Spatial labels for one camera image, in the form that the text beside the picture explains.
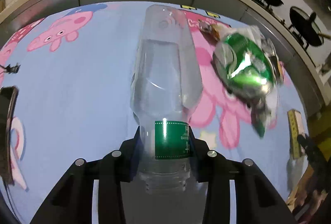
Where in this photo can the crushed green drink can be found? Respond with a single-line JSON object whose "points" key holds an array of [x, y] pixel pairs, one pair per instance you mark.
{"points": [[248, 66]]}

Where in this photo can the Peppa Pig blue tablecloth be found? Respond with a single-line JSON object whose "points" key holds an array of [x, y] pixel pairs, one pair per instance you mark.
{"points": [[74, 101]]}

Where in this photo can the dark red snack wrapper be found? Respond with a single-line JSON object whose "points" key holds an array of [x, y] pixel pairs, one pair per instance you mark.
{"points": [[208, 28]]}

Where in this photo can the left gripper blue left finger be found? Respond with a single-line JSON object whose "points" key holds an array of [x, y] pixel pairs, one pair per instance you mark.
{"points": [[70, 200]]}

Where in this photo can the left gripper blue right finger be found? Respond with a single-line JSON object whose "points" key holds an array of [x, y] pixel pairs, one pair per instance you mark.
{"points": [[257, 201]]}

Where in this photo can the black wok with lid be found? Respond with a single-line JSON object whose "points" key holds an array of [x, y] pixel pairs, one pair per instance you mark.
{"points": [[307, 33]]}

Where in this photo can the clear plastic bottle green label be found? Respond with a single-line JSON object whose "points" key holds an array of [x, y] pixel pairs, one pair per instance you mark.
{"points": [[166, 89]]}

